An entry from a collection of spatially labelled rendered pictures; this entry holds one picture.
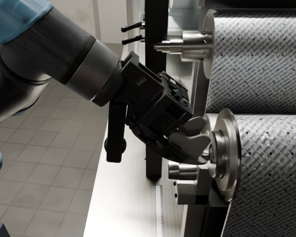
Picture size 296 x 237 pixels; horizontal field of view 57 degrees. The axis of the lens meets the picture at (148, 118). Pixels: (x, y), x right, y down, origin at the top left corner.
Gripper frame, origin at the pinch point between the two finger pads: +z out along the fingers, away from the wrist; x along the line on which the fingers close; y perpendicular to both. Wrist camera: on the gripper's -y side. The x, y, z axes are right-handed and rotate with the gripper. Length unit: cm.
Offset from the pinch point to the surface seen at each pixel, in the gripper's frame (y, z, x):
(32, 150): -163, -2, 137
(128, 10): -11, -14, 95
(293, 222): 4.4, 16.4, -7.4
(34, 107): -176, -18, 202
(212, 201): -7.1, 12.0, 1.3
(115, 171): -37.6, 6.8, 28.0
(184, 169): -4.4, 1.6, 1.5
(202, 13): 14.1, -5.8, 34.1
